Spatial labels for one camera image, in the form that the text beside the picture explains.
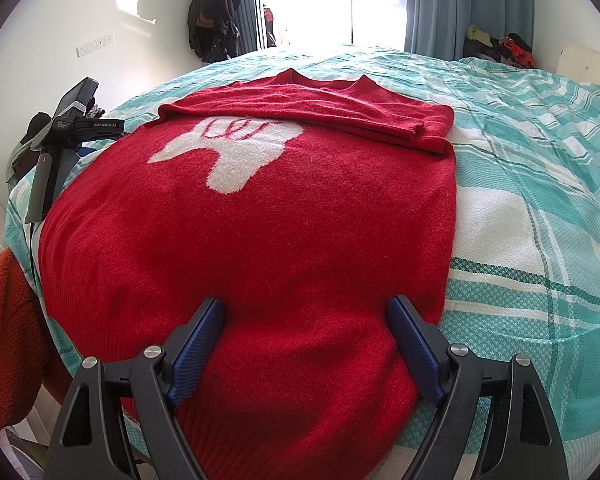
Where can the pile of mixed clothes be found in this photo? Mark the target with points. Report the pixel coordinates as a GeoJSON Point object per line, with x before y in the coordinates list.
{"type": "Point", "coordinates": [500, 45]}

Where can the cream headboard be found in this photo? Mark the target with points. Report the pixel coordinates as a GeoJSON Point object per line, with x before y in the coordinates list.
{"type": "Point", "coordinates": [585, 62]}

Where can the red item by window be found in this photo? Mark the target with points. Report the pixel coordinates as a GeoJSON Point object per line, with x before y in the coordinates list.
{"type": "Point", "coordinates": [269, 17]}

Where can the heap of dark belongings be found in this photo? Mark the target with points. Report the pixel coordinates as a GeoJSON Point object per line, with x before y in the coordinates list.
{"type": "Point", "coordinates": [30, 137]}

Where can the blue-grey window curtain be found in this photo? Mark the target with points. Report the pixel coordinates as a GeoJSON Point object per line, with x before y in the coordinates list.
{"type": "Point", "coordinates": [247, 10]}
{"type": "Point", "coordinates": [455, 5]}

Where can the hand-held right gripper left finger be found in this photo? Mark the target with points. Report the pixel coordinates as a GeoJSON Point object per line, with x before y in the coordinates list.
{"type": "Point", "coordinates": [195, 347]}

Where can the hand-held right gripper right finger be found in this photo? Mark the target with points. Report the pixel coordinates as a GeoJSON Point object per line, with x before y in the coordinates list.
{"type": "Point", "coordinates": [415, 347]}

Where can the person's orange fleece clothing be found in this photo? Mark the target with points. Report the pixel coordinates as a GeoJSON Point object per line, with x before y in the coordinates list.
{"type": "Point", "coordinates": [5, 320]}

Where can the dark clothes hanging on wall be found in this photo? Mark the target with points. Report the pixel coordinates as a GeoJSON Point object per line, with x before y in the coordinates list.
{"type": "Point", "coordinates": [212, 15]}

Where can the bed with teal plaid sheet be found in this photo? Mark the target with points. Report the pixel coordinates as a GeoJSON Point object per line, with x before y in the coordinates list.
{"type": "Point", "coordinates": [530, 210]}

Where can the red sweater with white animal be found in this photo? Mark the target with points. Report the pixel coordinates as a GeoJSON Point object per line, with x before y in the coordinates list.
{"type": "Point", "coordinates": [255, 235]}

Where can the white wall switch plate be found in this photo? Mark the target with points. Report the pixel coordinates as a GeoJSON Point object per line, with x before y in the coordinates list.
{"type": "Point", "coordinates": [95, 45]}

